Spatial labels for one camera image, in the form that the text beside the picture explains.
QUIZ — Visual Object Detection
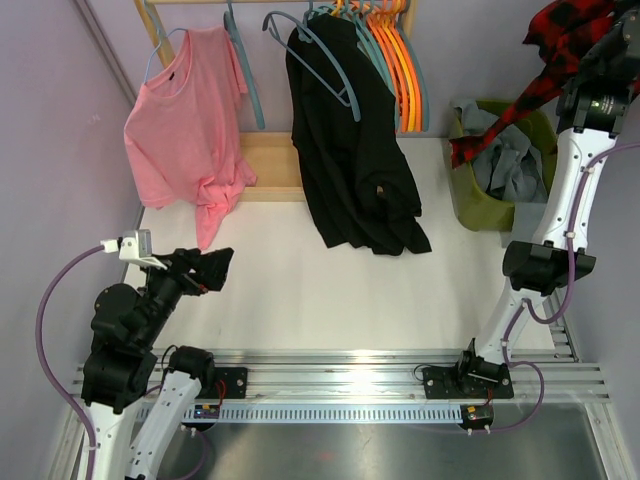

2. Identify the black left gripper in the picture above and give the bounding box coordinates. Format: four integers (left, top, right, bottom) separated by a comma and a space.
138, 246, 233, 347

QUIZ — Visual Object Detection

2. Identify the red black plaid shirt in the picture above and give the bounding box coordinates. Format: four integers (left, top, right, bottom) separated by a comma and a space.
450, 0, 615, 168

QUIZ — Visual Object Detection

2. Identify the grey button shirt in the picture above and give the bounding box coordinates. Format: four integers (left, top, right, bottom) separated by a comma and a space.
448, 97, 551, 236

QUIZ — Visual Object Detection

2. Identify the teal plastic hanger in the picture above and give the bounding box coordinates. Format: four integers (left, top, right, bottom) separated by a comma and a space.
223, 0, 266, 130

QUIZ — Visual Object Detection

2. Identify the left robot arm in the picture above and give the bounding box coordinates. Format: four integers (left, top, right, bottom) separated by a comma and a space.
81, 246, 234, 479

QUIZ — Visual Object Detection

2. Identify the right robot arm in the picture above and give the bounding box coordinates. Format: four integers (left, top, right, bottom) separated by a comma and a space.
443, 1, 639, 399

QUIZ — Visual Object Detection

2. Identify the pink t-shirt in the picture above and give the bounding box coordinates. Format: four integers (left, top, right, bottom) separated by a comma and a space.
124, 26, 257, 250

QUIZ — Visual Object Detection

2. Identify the black shirt on hanger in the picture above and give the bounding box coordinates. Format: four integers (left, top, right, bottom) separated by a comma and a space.
285, 12, 433, 257

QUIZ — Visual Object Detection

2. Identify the teal empty hanger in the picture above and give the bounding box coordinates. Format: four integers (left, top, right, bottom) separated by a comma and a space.
344, 0, 431, 132

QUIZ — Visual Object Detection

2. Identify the yellow plastic hanger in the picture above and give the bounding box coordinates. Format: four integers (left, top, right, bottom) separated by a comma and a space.
384, 1, 419, 133

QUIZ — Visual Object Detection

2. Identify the orange plastic hanger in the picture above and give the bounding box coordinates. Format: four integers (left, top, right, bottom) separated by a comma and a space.
349, 1, 402, 133

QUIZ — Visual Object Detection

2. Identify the green plastic basket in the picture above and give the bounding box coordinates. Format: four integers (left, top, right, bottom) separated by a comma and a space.
447, 99, 559, 232

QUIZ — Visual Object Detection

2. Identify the aluminium corner profile left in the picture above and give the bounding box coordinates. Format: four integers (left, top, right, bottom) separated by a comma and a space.
71, 0, 136, 106

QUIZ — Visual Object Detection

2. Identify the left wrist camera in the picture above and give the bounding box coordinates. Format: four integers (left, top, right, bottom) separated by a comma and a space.
100, 229, 168, 270

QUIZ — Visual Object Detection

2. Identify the wooden rack frame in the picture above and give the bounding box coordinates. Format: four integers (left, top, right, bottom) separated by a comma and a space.
133, 0, 418, 203

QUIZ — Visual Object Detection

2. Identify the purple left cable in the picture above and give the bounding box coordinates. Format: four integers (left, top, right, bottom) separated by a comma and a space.
35, 244, 109, 480

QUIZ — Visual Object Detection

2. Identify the purple cable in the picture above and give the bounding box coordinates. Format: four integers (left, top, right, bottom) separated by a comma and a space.
35, 244, 109, 480
499, 141, 640, 431

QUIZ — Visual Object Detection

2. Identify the white slotted cable duct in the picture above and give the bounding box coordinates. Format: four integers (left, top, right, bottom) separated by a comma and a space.
181, 403, 462, 425

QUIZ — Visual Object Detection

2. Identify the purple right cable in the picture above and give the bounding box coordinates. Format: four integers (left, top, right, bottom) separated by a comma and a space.
499, 141, 640, 431

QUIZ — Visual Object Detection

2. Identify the light blue wire hanger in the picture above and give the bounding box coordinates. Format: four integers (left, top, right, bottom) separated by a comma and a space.
142, 0, 188, 83

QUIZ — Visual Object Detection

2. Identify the wooden clothes rail rod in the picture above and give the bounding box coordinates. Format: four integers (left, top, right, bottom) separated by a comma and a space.
148, 0, 308, 5

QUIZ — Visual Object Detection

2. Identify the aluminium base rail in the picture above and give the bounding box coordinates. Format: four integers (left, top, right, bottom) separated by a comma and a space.
213, 346, 611, 404

